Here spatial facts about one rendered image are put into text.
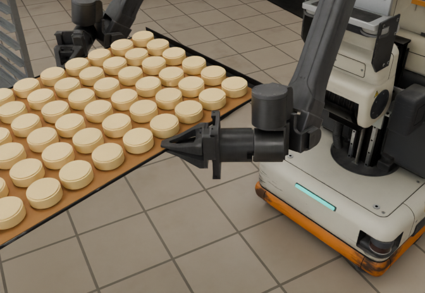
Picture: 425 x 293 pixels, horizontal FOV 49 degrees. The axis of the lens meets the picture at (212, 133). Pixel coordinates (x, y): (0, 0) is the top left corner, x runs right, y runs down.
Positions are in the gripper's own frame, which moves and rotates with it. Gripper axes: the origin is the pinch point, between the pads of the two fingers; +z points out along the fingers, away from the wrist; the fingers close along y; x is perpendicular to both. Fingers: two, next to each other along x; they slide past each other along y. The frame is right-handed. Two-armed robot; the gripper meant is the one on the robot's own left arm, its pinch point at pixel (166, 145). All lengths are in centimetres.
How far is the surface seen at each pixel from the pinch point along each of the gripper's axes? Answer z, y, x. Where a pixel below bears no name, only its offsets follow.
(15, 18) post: 93, 35, 140
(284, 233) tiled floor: -30, 102, 69
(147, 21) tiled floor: 68, 109, 302
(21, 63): 98, 59, 140
